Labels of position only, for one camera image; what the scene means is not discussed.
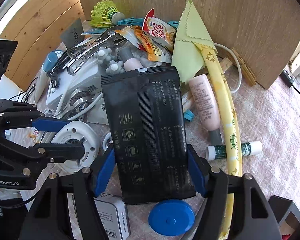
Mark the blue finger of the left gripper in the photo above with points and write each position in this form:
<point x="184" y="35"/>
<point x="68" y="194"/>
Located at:
<point x="59" y="153"/>
<point x="49" y="124"/>

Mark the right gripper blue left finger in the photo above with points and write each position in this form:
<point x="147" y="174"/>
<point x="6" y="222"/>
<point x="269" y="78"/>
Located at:
<point x="102" y="168"/>

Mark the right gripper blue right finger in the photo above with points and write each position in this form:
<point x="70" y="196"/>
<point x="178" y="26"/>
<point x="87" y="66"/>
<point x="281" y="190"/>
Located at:
<point x="199" y="170"/>

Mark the green white lip balm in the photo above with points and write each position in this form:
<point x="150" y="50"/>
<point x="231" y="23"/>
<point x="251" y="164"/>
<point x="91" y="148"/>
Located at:
<point x="219" y="151"/>

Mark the black foil packet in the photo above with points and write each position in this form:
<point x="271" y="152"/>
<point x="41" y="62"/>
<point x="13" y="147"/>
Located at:
<point x="146" y="121"/>

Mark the yellow tea stick packet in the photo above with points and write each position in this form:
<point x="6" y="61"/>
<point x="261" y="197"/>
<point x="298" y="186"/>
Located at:
<point x="229" y="120"/>

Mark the white tin box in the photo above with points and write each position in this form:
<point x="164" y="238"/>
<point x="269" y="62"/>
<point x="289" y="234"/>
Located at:
<point x="114" y="216"/>

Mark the blue round tape measure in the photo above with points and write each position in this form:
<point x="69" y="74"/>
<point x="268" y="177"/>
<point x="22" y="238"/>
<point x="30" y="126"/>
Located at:
<point x="171" y="217"/>

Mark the silver carabiner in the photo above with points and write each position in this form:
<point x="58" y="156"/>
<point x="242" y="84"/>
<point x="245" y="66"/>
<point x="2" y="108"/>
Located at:
<point x="81" y="54"/>

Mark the blue tube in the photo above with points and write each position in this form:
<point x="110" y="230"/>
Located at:
<point x="47" y="66"/>

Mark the pink cosmetic tube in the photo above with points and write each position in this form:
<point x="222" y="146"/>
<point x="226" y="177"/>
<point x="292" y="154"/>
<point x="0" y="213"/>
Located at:
<point x="207" y="107"/>

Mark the grey card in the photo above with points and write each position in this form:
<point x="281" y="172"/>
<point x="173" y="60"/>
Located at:
<point x="72" y="36"/>

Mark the wooden slat panel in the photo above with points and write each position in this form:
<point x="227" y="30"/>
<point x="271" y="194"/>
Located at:
<point x="37" y="27"/>

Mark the black storage tray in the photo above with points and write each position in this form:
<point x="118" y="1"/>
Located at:
<point x="286" y="213"/>

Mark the small pink bottle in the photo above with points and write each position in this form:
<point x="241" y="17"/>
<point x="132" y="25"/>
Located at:
<point x="130" y="62"/>

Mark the wooden clothes peg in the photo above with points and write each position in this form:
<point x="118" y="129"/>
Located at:
<point x="247" y="73"/>

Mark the yellow green cleaning cloth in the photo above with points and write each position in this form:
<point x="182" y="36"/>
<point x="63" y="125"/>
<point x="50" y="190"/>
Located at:
<point x="191" y="35"/>

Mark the yellow green shuttlecock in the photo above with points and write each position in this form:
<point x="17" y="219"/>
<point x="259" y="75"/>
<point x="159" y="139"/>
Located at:
<point x="105" y="14"/>

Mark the orange snack sachet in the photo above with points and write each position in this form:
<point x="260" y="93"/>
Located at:
<point x="142" y="41"/>

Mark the red white snack sachet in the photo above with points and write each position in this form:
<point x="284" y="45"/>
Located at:
<point x="160" y="31"/>

